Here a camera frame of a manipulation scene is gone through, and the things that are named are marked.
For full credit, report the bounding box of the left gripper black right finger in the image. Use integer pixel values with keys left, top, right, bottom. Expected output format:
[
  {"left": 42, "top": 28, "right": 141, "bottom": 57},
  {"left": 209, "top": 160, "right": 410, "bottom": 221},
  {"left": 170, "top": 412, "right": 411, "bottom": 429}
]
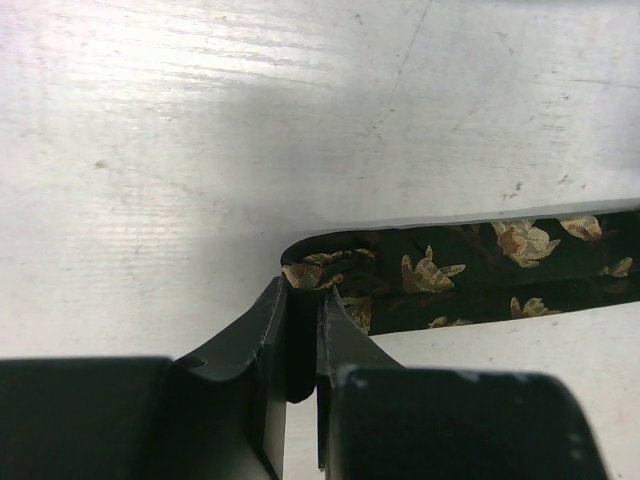
[{"left": 317, "top": 292, "right": 607, "bottom": 479}]

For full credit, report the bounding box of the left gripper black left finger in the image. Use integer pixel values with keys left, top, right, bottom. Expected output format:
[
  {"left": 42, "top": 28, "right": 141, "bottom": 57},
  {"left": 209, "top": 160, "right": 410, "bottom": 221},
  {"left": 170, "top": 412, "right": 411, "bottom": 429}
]
[{"left": 1, "top": 278, "right": 287, "bottom": 479}]

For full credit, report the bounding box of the black gold patterned tie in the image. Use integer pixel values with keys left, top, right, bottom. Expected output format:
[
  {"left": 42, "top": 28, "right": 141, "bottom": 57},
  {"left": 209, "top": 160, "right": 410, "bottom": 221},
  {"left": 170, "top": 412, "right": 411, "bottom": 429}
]
[{"left": 281, "top": 210, "right": 639, "bottom": 403}]

